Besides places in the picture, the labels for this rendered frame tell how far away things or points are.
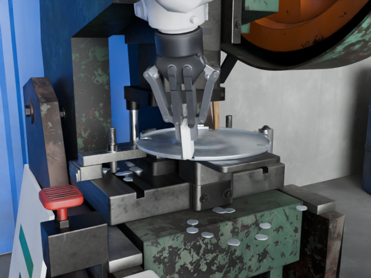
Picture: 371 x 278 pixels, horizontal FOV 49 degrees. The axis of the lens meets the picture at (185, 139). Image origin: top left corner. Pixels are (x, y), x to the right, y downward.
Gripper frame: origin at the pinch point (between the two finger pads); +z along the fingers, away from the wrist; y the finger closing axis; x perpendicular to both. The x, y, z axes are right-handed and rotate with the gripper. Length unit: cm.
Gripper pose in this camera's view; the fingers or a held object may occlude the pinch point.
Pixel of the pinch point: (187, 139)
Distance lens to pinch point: 73.7
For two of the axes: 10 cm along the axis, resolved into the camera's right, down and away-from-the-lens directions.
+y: 9.8, 0.4, -2.2
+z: 0.8, 8.5, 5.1
